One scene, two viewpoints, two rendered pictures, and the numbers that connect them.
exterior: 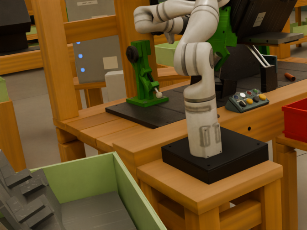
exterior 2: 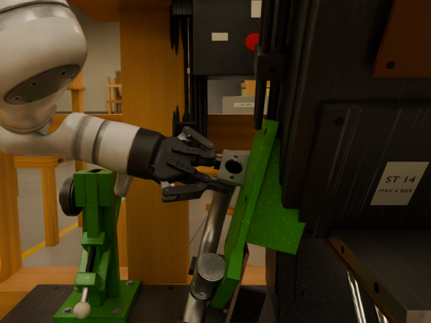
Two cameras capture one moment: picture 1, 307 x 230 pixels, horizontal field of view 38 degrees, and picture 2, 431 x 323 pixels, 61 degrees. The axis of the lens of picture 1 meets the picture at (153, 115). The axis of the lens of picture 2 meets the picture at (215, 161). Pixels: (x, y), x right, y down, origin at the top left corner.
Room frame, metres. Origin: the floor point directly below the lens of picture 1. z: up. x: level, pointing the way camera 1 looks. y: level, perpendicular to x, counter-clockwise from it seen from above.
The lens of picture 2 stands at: (1.45, -0.55, 1.28)
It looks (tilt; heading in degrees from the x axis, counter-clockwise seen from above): 8 degrees down; 33
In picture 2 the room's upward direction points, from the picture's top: straight up
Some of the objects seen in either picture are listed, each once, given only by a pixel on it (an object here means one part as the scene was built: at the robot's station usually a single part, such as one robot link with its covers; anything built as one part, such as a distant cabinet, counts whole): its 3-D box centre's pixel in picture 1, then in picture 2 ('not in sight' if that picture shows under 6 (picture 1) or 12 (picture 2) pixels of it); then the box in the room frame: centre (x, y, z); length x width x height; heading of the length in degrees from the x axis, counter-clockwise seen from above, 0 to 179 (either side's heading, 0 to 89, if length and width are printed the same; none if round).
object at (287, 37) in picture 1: (255, 38); (391, 241); (1.96, -0.49, 1.11); 0.39 x 0.16 x 0.03; 32
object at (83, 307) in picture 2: (156, 91); (84, 297); (1.83, -0.03, 0.96); 0.06 x 0.03 x 0.06; 32
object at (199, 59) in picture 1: (197, 72); not in sight; (1.24, -0.14, 1.15); 0.09 x 0.09 x 0.17; 70
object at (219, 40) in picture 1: (223, 30); (270, 193); (1.91, -0.34, 1.17); 0.13 x 0.12 x 0.20; 122
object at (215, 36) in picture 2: not in sight; (236, 40); (2.12, -0.16, 1.42); 0.17 x 0.12 x 0.15; 122
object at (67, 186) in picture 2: (131, 54); (70, 196); (1.88, 0.06, 1.12); 0.07 x 0.03 x 0.08; 32
